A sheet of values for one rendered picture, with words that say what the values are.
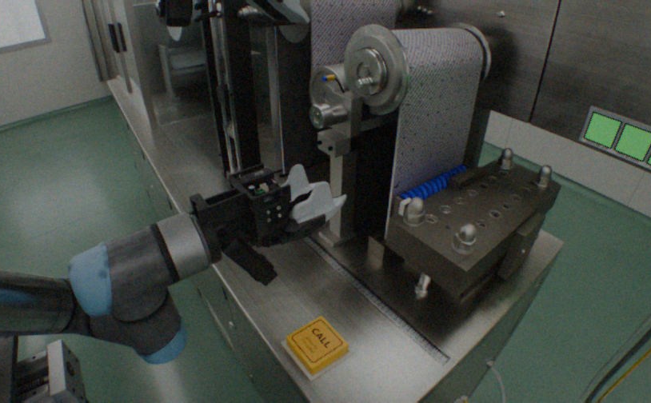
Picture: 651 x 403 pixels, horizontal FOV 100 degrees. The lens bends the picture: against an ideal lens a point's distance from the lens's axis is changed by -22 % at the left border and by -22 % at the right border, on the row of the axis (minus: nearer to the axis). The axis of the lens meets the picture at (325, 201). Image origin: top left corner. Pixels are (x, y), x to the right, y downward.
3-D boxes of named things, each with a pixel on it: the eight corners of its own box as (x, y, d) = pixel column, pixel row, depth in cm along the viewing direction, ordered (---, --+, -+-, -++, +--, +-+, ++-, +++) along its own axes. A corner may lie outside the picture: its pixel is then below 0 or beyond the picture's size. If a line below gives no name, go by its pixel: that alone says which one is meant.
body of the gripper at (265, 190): (297, 184, 41) (202, 221, 35) (300, 238, 46) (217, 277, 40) (265, 160, 46) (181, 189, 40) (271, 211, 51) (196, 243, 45)
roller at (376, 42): (345, 97, 60) (346, 31, 53) (433, 78, 72) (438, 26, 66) (392, 114, 52) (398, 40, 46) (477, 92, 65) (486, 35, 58)
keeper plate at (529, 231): (497, 274, 62) (515, 231, 55) (519, 252, 67) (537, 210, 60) (507, 281, 60) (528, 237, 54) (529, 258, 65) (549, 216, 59)
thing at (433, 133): (389, 202, 63) (399, 105, 52) (459, 166, 74) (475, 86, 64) (390, 203, 62) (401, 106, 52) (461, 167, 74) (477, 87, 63)
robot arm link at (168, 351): (135, 315, 48) (108, 266, 42) (198, 327, 47) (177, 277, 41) (109, 358, 42) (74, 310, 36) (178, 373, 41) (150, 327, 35)
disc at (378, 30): (342, 101, 62) (344, 20, 54) (345, 101, 62) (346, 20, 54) (402, 126, 52) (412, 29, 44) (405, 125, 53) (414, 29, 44)
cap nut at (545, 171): (530, 182, 67) (537, 164, 64) (537, 177, 69) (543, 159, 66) (545, 189, 65) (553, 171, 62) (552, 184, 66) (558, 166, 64)
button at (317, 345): (285, 344, 51) (285, 336, 50) (321, 323, 55) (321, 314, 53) (312, 377, 47) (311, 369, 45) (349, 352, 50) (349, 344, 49)
